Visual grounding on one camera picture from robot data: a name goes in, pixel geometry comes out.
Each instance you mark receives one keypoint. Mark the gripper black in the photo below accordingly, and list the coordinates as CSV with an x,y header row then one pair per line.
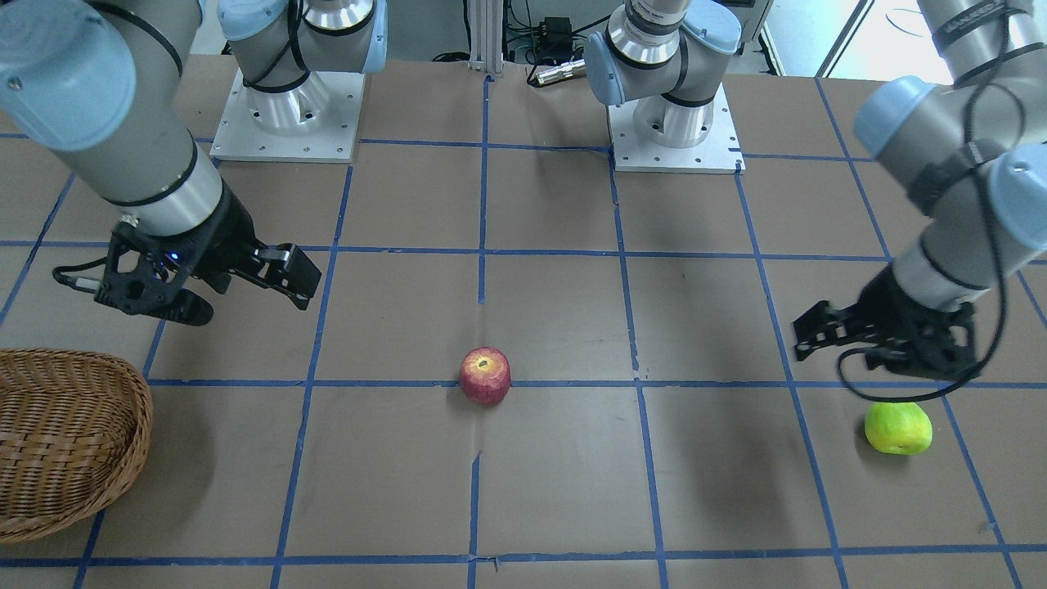
x,y
224,242
898,306

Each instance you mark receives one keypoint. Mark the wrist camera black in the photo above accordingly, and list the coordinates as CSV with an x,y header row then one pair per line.
x,y
925,350
141,276

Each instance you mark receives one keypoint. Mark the red yellow apple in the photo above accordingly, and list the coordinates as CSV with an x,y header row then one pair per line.
x,y
485,376

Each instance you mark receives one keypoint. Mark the aluminium frame post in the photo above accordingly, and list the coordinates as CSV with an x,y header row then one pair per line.
x,y
486,33

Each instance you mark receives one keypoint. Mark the wicker basket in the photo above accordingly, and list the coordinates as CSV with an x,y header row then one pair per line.
x,y
76,429

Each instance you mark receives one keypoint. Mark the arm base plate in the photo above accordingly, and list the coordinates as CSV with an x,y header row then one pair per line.
x,y
651,135
314,123

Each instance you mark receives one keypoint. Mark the green apple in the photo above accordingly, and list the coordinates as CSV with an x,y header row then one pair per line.
x,y
898,428

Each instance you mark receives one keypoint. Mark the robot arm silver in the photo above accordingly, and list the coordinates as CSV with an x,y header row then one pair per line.
x,y
971,157
93,82

